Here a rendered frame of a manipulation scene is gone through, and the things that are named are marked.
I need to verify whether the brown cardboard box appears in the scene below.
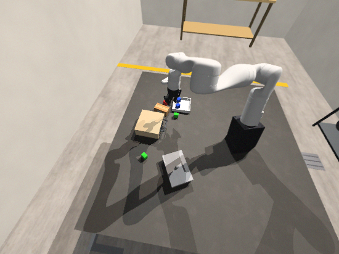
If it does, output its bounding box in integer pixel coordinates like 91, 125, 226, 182
154, 103, 170, 116

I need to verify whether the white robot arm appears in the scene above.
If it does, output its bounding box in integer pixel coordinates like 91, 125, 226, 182
161, 52, 282, 126

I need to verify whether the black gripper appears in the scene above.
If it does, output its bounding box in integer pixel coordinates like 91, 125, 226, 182
164, 88, 182, 106

